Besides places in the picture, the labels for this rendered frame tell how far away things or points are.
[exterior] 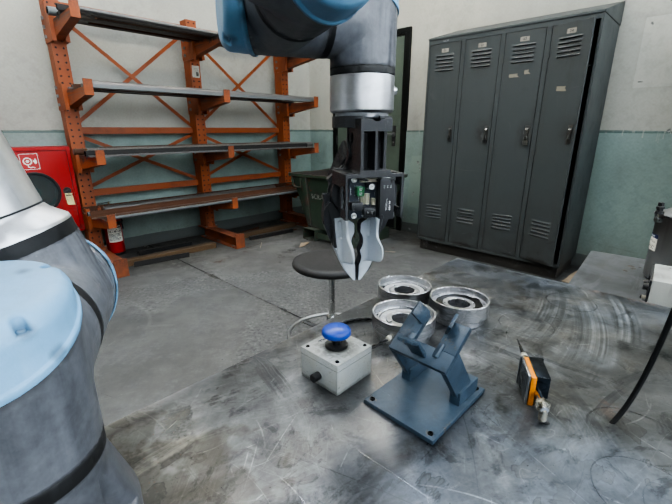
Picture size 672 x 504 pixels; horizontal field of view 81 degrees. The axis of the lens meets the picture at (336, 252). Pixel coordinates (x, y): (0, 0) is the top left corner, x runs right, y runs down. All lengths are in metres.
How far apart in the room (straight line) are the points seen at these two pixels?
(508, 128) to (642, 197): 1.13
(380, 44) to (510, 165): 3.04
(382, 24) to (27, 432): 0.46
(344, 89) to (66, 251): 0.32
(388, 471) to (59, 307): 0.33
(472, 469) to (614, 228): 3.47
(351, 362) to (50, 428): 0.33
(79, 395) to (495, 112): 3.39
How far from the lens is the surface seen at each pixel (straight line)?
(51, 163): 3.91
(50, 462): 0.36
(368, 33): 0.46
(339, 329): 0.54
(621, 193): 3.81
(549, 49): 3.44
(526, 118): 3.43
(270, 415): 0.52
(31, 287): 0.35
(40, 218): 0.45
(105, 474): 0.40
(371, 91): 0.46
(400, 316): 0.70
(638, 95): 3.80
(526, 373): 0.57
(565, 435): 0.56
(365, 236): 0.52
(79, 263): 0.45
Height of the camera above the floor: 1.13
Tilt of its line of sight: 17 degrees down
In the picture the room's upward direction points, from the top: straight up
